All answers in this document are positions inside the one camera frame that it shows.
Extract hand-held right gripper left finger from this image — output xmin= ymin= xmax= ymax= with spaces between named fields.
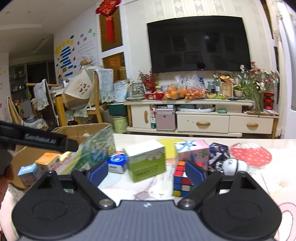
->
xmin=35 ymin=160 xmax=115 ymax=208

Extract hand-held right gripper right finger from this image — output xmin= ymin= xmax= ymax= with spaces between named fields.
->
xmin=178 ymin=160 xmax=261 ymax=209

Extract colourful puzzle cube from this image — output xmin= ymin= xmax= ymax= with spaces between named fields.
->
xmin=173 ymin=161 xmax=197 ymax=198

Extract blue tissue pack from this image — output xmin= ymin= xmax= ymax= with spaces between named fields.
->
xmin=107 ymin=151 xmax=128 ymax=174

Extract white box with orange top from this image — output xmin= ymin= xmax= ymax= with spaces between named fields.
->
xmin=35 ymin=152 xmax=61 ymax=174

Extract white pink blue box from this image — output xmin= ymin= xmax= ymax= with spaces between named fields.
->
xmin=174 ymin=139 xmax=210 ymax=167

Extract yellow pink plastic toy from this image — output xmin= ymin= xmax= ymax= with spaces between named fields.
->
xmin=59 ymin=151 xmax=73 ymax=162

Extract large cardboard box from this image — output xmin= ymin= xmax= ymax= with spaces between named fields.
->
xmin=10 ymin=123 xmax=116 ymax=189

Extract small pink blue box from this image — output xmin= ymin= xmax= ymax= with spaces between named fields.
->
xmin=18 ymin=163 xmax=41 ymax=189

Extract green medicine box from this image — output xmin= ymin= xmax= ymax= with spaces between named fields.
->
xmin=124 ymin=139 xmax=167 ymax=184

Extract person's left hand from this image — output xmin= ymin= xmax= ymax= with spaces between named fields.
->
xmin=0 ymin=163 xmax=12 ymax=209

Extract wooden chair with seat cushion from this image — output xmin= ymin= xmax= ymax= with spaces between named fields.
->
xmin=7 ymin=96 xmax=49 ymax=130

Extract dark blue box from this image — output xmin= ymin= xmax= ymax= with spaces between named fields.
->
xmin=208 ymin=142 xmax=230 ymax=171

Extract white round toy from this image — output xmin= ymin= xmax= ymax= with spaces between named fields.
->
xmin=221 ymin=159 xmax=249 ymax=177

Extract wooden dining table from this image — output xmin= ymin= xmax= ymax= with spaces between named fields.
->
xmin=26 ymin=82 xmax=103 ymax=127

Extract wooden chair with lace cover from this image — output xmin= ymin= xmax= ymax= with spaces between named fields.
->
xmin=92 ymin=68 xmax=116 ymax=124
xmin=33 ymin=79 xmax=61 ymax=127

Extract printed table cover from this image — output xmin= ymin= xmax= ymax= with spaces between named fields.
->
xmin=97 ymin=133 xmax=296 ymax=241

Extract light green bin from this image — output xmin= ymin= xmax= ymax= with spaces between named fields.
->
xmin=112 ymin=115 xmax=129 ymax=134

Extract pink storage case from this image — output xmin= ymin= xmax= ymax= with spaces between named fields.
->
xmin=155 ymin=108 xmax=176 ymax=131

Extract beige canvas bag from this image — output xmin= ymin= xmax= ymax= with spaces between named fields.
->
xmin=63 ymin=70 xmax=94 ymax=110

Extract glass display cabinet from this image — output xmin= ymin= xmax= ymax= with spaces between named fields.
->
xmin=9 ymin=64 xmax=28 ymax=103

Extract dark green storage box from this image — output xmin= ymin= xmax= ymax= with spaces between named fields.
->
xmin=107 ymin=103 xmax=128 ymax=116

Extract cream television cabinet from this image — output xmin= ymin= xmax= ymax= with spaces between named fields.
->
xmin=123 ymin=97 xmax=280 ymax=138

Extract bag of oranges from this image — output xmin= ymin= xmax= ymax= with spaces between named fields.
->
xmin=165 ymin=75 xmax=187 ymax=101
xmin=185 ymin=73 xmax=207 ymax=101

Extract light blue printed bag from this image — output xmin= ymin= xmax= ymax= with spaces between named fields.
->
xmin=113 ymin=80 xmax=130 ymax=103

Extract red gift box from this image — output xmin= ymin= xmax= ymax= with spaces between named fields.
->
xmin=145 ymin=91 xmax=165 ymax=100

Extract glass kettle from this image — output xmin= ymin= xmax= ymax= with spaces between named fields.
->
xmin=127 ymin=80 xmax=147 ymax=98

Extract red berry branches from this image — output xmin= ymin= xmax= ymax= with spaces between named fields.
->
xmin=139 ymin=68 xmax=158 ymax=92

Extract red vase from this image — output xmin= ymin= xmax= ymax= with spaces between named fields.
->
xmin=264 ymin=93 xmax=275 ymax=111

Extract flowering potted plant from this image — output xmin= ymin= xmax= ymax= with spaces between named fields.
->
xmin=232 ymin=61 xmax=280 ymax=112

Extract black television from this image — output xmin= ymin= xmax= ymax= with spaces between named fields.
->
xmin=147 ymin=16 xmax=251 ymax=74

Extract white refrigerator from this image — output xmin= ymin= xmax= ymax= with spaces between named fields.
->
xmin=276 ymin=0 xmax=296 ymax=139

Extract wooden picture frame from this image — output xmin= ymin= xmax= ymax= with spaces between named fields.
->
xmin=221 ymin=82 xmax=234 ymax=99

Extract wall stickers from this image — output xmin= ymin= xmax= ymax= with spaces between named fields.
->
xmin=54 ymin=28 xmax=98 ymax=82

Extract red knot wall ornament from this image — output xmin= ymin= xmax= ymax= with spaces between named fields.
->
xmin=95 ymin=0 xmax=122 ymax=43

